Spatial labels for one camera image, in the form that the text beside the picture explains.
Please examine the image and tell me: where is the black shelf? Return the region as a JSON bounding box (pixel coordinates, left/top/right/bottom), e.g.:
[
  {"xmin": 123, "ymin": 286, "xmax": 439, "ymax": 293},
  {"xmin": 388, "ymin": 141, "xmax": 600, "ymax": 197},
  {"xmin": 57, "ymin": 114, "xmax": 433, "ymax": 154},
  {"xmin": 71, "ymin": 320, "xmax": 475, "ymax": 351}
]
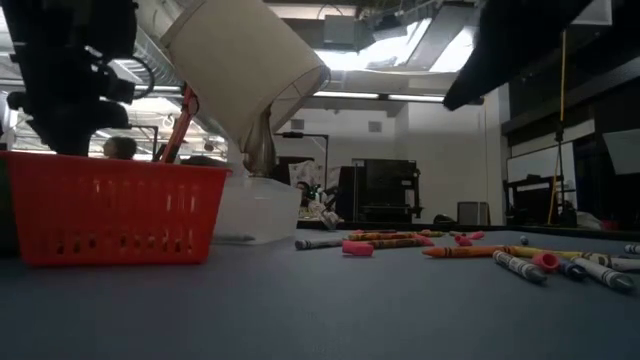
[{"xmin": 502, "ymin": 174, "xmax": 579, "ymax": 227}]

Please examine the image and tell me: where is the left black wrist camera box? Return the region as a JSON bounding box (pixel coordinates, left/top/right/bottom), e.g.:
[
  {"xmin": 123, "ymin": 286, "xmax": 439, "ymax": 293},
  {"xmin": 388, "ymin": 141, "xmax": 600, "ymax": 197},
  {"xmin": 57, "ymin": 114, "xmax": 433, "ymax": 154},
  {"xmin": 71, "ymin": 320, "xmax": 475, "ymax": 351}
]
[{"xmin": 92, "ymin": 66, "xmax": 137, "ymax": 105}]

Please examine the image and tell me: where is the white ceiling duct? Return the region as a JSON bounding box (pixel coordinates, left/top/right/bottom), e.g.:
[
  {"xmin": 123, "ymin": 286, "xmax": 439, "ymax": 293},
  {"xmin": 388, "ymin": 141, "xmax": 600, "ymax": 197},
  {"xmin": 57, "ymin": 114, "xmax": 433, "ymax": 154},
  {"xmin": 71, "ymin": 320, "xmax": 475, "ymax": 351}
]
[{"xmin": 572, "ymin": 0, "xmax": 614, "ymax": 26}]

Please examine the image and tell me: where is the clear plastic bin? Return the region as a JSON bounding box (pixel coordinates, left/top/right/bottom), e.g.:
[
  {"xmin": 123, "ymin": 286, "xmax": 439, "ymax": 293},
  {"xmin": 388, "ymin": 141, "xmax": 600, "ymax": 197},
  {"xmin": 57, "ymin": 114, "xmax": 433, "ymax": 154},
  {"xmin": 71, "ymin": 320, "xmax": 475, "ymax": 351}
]
[{"xmin": 212, "ymin": 174, "xmax": 304, "ymax": 247}]

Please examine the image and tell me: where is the white panel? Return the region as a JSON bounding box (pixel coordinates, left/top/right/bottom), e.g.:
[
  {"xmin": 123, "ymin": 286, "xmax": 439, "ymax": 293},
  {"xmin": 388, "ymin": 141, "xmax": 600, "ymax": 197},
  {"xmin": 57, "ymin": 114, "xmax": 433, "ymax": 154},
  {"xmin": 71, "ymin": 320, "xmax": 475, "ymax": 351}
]
[{"xmin": 601, "ymin": 128, "xmax": 640, "ymax": 177}]

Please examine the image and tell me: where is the whiteboard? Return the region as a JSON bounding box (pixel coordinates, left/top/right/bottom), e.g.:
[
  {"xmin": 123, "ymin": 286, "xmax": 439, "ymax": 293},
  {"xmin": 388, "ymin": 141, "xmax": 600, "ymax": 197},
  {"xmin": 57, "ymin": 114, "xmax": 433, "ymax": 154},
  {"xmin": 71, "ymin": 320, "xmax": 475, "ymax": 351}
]
[{"xmin": 506, "ymin": 141, "xmax": 577, "ymax": 185}]

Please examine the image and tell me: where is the red desk lamp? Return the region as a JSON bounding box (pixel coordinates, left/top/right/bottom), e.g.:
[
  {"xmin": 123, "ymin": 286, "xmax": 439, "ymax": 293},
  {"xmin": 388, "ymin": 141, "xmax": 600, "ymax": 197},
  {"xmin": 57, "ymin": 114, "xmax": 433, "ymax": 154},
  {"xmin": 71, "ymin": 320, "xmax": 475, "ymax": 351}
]
[{"xmin": 152, "ymin": 85, "xmax": 201, "ymax": 165}]

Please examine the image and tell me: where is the white patterned banner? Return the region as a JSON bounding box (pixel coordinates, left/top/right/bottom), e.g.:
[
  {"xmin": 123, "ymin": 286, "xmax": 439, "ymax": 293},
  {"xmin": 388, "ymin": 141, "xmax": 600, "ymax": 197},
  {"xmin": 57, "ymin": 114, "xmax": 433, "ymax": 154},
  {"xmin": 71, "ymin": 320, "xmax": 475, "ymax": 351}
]
[{"xmin": 288, "ymin": 159, "xmax": 342, "ymax": 211}]

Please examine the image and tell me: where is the gray crayon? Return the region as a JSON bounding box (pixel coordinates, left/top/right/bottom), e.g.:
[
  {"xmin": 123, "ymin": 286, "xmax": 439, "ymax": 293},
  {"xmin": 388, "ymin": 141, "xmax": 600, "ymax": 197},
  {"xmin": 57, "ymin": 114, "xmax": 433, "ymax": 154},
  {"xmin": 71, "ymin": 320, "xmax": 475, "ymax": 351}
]
[
  {"xmin": 571, "ymin": 255, "xmax": 636, "ymax": 294},
  {"xmin": 491, "ymin": 249, "xmax": 548, "ymax": 285},
  {"xmin": 293, "ymin": 236, "xmax": 347, "ymax": 252}
]

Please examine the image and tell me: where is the silver ventilation duct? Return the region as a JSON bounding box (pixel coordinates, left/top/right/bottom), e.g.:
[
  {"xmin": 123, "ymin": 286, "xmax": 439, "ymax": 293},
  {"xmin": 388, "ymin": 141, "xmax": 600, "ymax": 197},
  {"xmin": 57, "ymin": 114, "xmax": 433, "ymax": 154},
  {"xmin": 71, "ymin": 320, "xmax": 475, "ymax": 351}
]
[{"xmin": 107, "ymin": 27, "xmax": 226, "ymax": 136}]

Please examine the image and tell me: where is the yellow hanging cable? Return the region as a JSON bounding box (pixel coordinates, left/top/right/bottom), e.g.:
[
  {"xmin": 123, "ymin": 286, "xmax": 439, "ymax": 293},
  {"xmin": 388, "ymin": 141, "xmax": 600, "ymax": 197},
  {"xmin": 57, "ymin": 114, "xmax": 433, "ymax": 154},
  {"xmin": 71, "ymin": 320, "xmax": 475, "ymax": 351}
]
[{"xmin": 546, "ymin": 29, "xmax": 569, "ymax": 225}]

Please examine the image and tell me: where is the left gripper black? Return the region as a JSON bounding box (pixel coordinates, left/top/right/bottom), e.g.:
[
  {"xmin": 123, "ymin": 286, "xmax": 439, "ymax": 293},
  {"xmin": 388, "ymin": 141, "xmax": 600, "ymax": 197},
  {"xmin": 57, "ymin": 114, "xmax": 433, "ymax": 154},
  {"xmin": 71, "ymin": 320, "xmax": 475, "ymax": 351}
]
[{"xmin": 6, "ymin": 48, "xmax": 134, "ymax": 158}]

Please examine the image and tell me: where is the person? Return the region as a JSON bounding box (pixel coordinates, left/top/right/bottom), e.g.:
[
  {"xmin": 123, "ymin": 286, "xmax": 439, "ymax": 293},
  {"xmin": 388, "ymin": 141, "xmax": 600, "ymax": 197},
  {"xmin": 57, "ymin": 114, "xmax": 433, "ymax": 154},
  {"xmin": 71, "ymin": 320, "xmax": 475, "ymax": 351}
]
[{"xmin": 102, "ymin": 135, "xmax": 139, "ymax": 161}]

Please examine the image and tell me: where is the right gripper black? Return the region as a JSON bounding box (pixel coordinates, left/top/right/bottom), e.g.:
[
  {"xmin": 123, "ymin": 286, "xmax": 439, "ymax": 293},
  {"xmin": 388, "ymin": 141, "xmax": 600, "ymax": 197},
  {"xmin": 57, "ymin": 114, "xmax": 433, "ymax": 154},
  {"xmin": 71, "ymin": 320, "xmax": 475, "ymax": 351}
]
[{"xmin": 441, "ymin": 0, "xmax": 595, "ymax": 113}]

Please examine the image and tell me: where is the red slotted plastic basket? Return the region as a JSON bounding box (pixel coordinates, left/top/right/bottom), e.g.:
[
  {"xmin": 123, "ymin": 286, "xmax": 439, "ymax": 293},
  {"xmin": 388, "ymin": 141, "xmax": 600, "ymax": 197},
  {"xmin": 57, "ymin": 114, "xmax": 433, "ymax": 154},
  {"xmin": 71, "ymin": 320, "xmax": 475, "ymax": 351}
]
[{"xmin": 0, "ymin": 149, "xmax": 232, "ymax": 267}]

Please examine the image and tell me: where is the fluorescent ceiling light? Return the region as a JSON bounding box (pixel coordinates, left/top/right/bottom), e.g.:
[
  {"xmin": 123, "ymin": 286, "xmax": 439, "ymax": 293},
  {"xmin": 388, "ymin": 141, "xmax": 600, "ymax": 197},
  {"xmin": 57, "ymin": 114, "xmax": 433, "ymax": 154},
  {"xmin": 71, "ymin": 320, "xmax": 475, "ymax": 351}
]
[
  {"xmin": 132, "ymin": 83, "xmax": 184, "ymax": 94},
  {"xmin": 312, "ymin": 90, "xmax": 446, "ymax": 104}
]

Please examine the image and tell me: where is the gray bin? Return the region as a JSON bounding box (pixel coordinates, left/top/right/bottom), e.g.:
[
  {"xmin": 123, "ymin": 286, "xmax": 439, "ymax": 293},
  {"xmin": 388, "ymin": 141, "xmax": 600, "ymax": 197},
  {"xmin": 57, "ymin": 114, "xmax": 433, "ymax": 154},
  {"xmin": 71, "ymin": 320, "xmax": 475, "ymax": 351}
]
[{"xmin": 456, "ymin": 200, "xmax": 492, "ymax": 227}]

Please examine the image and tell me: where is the black equipment rack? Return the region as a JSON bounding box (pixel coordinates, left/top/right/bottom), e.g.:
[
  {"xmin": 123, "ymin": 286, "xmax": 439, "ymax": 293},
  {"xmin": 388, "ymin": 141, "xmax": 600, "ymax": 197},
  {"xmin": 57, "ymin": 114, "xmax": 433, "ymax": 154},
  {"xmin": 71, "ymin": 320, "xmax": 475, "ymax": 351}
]
[{"xmin": 334, "ymin": 158, "xmax": 424, "ymax": 224}]

